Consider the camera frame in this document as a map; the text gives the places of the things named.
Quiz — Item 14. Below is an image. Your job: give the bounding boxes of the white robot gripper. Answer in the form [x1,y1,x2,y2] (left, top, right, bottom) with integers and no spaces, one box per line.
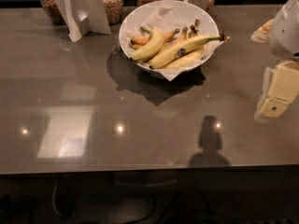
[250,0,299,123]

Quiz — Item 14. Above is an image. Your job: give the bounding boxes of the long front yellow banana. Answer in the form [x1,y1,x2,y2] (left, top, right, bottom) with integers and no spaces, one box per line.
[149,34,227,69]

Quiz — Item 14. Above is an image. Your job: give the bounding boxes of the bottom yellow banana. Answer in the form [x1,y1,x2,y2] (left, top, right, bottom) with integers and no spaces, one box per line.
[164,45,206,69]

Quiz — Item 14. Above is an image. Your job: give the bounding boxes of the middle small yellow banana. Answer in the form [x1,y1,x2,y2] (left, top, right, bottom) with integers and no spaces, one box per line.
[160,27,188,51]

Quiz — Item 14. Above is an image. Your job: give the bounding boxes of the white ceramic bowl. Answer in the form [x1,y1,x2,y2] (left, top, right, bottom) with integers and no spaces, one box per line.
[119,0,222,81]

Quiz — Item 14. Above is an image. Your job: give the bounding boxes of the left curved yellow banana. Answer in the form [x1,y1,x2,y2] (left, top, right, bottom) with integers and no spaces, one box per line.
[130,26,164,61]

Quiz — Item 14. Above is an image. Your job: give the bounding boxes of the back orange-yellow banana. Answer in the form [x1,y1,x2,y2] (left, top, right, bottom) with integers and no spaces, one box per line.
[131,29,179,46]

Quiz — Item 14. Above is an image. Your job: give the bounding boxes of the white paper liner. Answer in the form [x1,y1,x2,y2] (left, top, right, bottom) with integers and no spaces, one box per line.
[119,0,227,81]

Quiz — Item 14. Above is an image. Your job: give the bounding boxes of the middle glass cereal jar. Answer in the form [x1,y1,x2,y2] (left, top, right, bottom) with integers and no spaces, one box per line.
[102,0,123,25]

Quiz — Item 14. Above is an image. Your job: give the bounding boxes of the left white card stand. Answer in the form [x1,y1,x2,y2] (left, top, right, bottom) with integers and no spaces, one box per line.
[54,0,111,42]

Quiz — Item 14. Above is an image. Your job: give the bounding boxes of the left glass nut jar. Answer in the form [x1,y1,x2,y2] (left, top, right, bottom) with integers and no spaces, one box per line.
[39,0,64,25]

